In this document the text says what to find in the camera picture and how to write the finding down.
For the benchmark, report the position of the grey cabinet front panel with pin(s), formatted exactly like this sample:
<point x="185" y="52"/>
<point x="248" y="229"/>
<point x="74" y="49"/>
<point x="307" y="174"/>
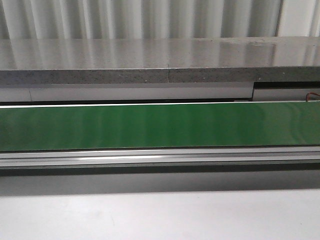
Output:
<point x="153" y="92"/>

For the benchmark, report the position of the green conveyor belt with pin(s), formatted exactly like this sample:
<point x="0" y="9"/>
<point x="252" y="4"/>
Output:
<point x="79" y="127"/>

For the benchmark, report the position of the white curtain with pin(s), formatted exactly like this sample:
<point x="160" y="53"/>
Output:
<point x="158" y="19"/>

